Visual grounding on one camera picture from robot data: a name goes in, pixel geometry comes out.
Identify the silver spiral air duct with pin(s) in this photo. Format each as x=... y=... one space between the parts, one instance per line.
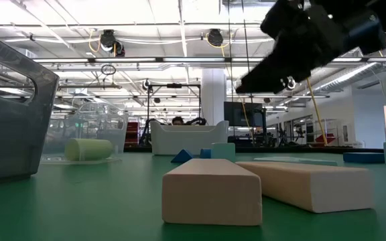
x=347 y=77

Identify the long ceiling light strip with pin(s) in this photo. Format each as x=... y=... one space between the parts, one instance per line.
x=126 y=60

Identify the blue triangle block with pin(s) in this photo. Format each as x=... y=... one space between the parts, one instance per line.
x=182 y=158

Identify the small white plastic bin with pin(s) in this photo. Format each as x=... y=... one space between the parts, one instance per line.
x=186 y=140

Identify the green table mat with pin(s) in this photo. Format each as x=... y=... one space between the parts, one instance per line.
x=79 y=201

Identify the red background object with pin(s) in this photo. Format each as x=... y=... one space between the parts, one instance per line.
x=325 y=139

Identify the light green cylinder block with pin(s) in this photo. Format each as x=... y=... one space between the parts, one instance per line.
x=89 y=149

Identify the small blue block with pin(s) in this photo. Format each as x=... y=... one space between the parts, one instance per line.
x=205 y=154

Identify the black table frame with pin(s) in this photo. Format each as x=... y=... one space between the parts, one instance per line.
x=260 y=150

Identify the red tool cabinet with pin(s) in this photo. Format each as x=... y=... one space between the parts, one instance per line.
x=132 y=134

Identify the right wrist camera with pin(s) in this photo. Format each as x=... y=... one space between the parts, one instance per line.
x=364 y=33

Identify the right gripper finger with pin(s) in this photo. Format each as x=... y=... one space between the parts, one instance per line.
x=283 y=18
x=280 y=72

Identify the flat light teal block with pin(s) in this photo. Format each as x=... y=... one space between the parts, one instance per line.
x=297 y=161

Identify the long natural wood block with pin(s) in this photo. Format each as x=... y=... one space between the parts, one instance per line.
x=313 y=187

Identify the long blue block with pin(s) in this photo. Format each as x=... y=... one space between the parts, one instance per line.
x=364 y=158

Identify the background black robot arm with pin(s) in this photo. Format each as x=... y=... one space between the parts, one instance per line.
x=196 y=121

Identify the smoky dark transparent bin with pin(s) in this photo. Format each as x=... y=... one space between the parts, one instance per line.
x=12 y=134

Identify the person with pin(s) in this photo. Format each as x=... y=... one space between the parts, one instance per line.
x=178 y=120

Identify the clear transparent plastic bin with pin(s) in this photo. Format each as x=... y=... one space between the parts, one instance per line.
x=112 y=134

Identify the black monitor screen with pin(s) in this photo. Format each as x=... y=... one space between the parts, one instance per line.
x=236 y=114

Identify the black background rig frame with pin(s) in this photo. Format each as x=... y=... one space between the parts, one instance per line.
x=174 y=85

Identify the pink block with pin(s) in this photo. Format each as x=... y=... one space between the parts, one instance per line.
x=209 y=197

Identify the white building pillar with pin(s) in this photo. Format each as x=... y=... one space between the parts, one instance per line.
x=213 y=97

